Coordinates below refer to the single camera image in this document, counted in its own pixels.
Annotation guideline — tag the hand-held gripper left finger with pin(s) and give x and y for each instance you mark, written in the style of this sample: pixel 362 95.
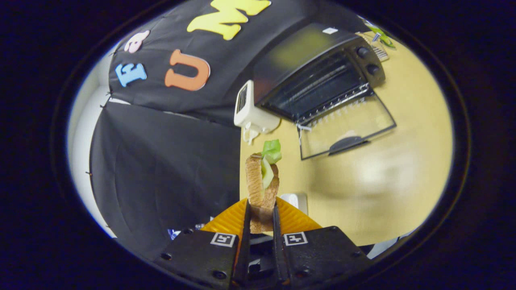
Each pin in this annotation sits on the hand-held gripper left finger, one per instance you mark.
pixel 245 249

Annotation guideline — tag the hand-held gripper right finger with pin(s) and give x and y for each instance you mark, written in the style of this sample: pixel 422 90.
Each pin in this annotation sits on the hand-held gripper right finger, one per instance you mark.
pixel 278 249

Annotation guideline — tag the toast sandwich with lettuce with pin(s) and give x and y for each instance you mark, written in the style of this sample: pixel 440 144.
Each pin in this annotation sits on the toast sandwich with lettuce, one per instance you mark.
pixel 254 181

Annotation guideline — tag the black toaster oven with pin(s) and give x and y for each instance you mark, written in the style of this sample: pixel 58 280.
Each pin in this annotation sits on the black toaster oven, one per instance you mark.
pixel 298 52

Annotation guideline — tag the white pop-up toaster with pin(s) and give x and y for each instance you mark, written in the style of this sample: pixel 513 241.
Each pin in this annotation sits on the white pop-up toaster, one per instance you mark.
pixel 254 114

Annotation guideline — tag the small white object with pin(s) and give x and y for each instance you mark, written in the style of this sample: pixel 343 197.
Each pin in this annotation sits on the small white object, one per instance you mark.
pixel 295 200

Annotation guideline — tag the black backdrop cloth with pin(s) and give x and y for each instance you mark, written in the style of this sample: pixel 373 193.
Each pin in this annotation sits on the black backdrop cloth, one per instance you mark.
pixel 161 161

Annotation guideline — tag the clear cup with striped straw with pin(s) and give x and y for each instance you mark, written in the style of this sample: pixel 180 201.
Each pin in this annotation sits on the clear cup with striped straw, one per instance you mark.
pixel 379 51

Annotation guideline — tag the green label plastic bottle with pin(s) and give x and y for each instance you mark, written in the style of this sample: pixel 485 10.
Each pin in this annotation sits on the green label plastic bottle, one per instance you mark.
pixel 383 38

